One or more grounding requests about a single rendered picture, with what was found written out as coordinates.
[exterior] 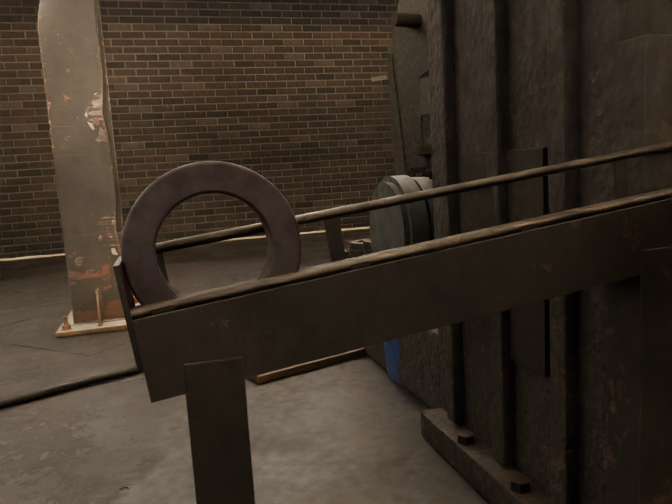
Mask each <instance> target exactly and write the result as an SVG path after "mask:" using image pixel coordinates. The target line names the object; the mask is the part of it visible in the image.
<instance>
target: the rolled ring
mask: <svg viewBox="0 0 672 504"><path fill-rule="evenodd" d="M209 193H219V194H226V195H229V196H232V197H234V198H237V199H239V200H240V201H242V202H244V203H245V204H246V205H248V206H249V207H250V208H251V209H252V210H253V211H254V212H255V214H256V215H257V216H258V218H259V219H260V221H261V223H262V225H263V227H264V230H265V233H266V238H267V256H266V261H265V264H264V267H263V269H262V271H261V273H260V275H259V276H258V278H257V279H256V281H257V280H262V279H266V278H271V277H275V276H280V275H284V274H289V273H293V272H298V270H299V266H300V260H301V237H300V231H299V227H298V223H297V220H296V217H295V215H294V213H293V211H292V209H291V207H290V205H289V203H288V202H287V200H286V199H285V197H284V196H283V195H282V194H281V192H280V191H279V190H278V189H277V188H276V187H275V186H274V185H273V184H272V183H271V182H269V181H268V180H267V179H266V178H264V177H263V176H261V175H260V174H258V173H256V172H254V171H252V170H250V169H248V168H246V167H243V166H240V165H237V164H233V163H228V162H221V161H202V162H195V163H190V164H186V165H183V166H180V167H178V168H175V169H173V170H171V171H169V172H167V173H165V174H164V175H162V176H160V177H159V178H158V179H156V180H155V181H154V182H152V183H151V184H150V185H149V186H148V187H147V188H146V189H145V190H144V191H143V192H142V193H141V195H140V196H139V197H138V199H137V200H136V201H135V203H134V205H133V206H132V208H131V210H130V212H129V214H128V216H127V219H126V222H125V225H124V228H123V233H122V239H121V261H122V267H123V271H124V275H125V278H126V280H127V283H128V285H129V287H130V289H131V291H132V293H133V295H134V296H135V298H136V299H137V301H138V302H139V303H140V304H141V306H144V305H149V304H153V303H158V302H162V301H167V300H171V299H176V298H180V297H185V295H183V294H181V293H180V292H178V291H177V290H176V289H175V288H173V287H172V286H171V285H170V284H169V282H168V281H167V280H166V279H165V277H164V276H163V274H162V272H161V270H160V268H159V265H158V262H157V257H156V239H157V235H158V232H159V229H160V227H161V225H162V223H163V221H164V220H165V218H166V217H167V215H168V214H169V213H170V212H171V211H172V210H173V209H174V208H175V207H176V206H178V205H179V204H180V203H182V202H184V201H185V200H187V199H189V198H192V197H194V196H198V195H202V194H209Z"/></svg>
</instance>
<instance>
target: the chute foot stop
mask: <svg viewBox="0 0 672 504"><path fill-rule="evenodd" d="M113 270H114V274H115V278H116V283H117V287H118V291H119V295H120V300H121V304H122V308H123V312H124V316H125V321H126V325H127V329H128V333H129V337H130V342H131V346H132V350H133V354H134V359H135V363H136V367H137V371H138V372H141V371H143V367H142V363H141V358H140V354H139V350H138V346H137V341H136V337H135V333H134V329H133V324H132V318H131V313H130V309H131V308H135V306H136V305H135V301H134V297H133V293H132V291H131V289H130V287H129V285H128V283H127V280H126V278H125V275H124V271H123V267H122V261H121V256H120V257H118V259H117V261H116V262H115V264H114V266H113Z"/></svg>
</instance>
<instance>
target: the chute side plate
mask: <svg viewBox="0 0 672 504"><path fill-rule="evenodd" d="M663 247H672V198H669V199H664V200H660V201H656V202H651V203H647V204H642V205H638V206H634V207H629V208H625V209H620V210H616V211H611V212H607V213H603V214H598V215H594V216H589V217H585V218H581V219H576V220H572V221H567V222H563V223H558V224H554V225H550V226H545V227H541V228H536V229H532V230H528V231H523V232H519V233H514V234H510V235H506V236H501V237H497V238H492V239H488V240H483V241H479V242H475V243H470V244H466V245H461V246H457V247H453V248H448V249H444V250H439V251H435V252H431V253H426V254H422V255H417V256H413V257H408V258H404V259H400V260H395V261H391V262H386V263H382V264H378V265H373V266H369V267H364V268H360V269H355V270H351V271H347V272H342V273H338V274H333V275H329V276H325V277H320V278H316V279H311V280H307V281H303V282H298V283H294V284H289V285H285V286H280V287H276V288H272V289H267V290H263V291H258V292H254V293H250V294H245V295H241V296H236V297H232V298H228V299H223V300H219V301H214V302H210V303H205V304H201V305H197V306H192V307H188V308H183V309H179V310H175V311H170V312H166V313H161V314H157V315H153V316H148V317H144V318H139V319H135V320H132V324H133V329H134V333H135V337H136V341H137V346H138V350H139V354H140V358H141V363H142V367H143V371H144V375H145V380H146V384H147V388H148V392H149V397H150V401H151V403H153V402H157V401H161V400H165V399H168V398H172V397H176V396H180V395H184V394H186V391H185V380H184V370H183V365H184V364H188V363H195V362H203V361H210V360H217V359H224V358H231V357H238V356H242V357H243V366H244V378H249V377H252V376H256V375H260V374H264V373H268V372H271V371H275V370H279V369H283V368H287V367H291V366H294V365H298V364H302V363H306V362H310V361H313V360H317V359H321V358H325V357H329V356H333V355H336V354H340V353H344V352H348V351H352V350H355V349H359V348H363V347H367V346H371V345H374V344H378V343H382V342H386V341H390V340H394V339H397V338H401V337H405V336H409V335H413V334H416V333H420V332H424V331H428V330H432V329H436V328H439V327H443V326H447V325H451V324H455V323H458V322H462V321H466V320H470V319H474V318H477V317H481V316H485V315H489V314H493V313H497V312H500V311H504V310H508V309H512V308H516V307H519V306H523V305H527V304H531V303H535V302H539V301H542V300H546V299H550V298H554V297H558V296H561V295H565V294H569V293H573V292H577V291H581V290H584V289H588V288H592V287H596V286H600V285H603V284H607V283H611V282H615V281H619V280H622V279H626V278H630V277H634V276H638V275H640V252H641V250H646V249H654V248H663Z"/></svg>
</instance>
